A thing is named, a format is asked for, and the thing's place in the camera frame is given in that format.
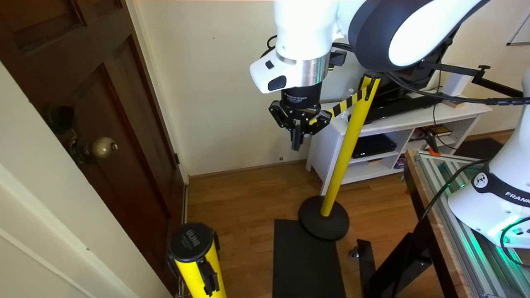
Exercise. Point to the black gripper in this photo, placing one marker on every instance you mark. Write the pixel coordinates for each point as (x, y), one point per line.
(301, 102)

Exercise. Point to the yellow black striped barrier belt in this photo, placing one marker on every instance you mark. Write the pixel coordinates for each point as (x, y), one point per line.
(342, 107)

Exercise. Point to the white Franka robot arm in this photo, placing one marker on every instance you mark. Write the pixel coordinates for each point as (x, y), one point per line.
(304, 27)

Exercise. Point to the black device in shelf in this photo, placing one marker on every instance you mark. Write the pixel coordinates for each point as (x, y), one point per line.
(375, 147)

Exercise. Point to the black laptop computer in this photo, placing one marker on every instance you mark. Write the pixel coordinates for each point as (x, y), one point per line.
(398, 102)

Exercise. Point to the black floor mat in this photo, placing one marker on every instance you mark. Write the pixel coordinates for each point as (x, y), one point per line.
(304, 266)

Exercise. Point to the white box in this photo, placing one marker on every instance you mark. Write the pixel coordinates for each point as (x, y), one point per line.
(455, 85)

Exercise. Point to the white shelf unit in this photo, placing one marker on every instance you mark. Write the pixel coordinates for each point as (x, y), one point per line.
(465, 114)

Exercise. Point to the dark brown wooden door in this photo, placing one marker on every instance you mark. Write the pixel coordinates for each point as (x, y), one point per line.
(110, 84)

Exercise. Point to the brass door knob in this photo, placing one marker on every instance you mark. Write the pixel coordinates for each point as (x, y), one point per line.
(104, 148)

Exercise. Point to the small wall door stop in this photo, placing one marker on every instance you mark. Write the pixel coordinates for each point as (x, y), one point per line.
(283, 160)

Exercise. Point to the yellow stanchion post black base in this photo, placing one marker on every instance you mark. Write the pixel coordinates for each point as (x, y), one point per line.
(342, 160)
(193, 243)

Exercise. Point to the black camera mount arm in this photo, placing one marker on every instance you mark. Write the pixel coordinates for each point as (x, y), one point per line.
(498, 85)

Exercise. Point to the white board with dark frame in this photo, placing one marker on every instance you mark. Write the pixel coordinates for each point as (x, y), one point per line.
(523, 34)

